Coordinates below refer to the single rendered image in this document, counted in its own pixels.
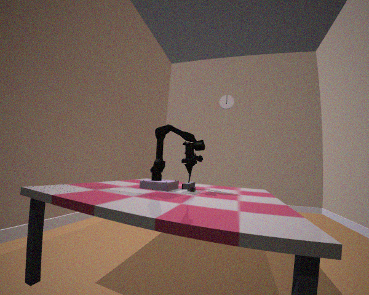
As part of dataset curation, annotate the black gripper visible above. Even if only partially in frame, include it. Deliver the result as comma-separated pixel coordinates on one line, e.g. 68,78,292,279
181,151,197,175

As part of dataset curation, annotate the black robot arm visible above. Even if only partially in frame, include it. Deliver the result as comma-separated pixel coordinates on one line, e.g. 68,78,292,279
150,124,205,181

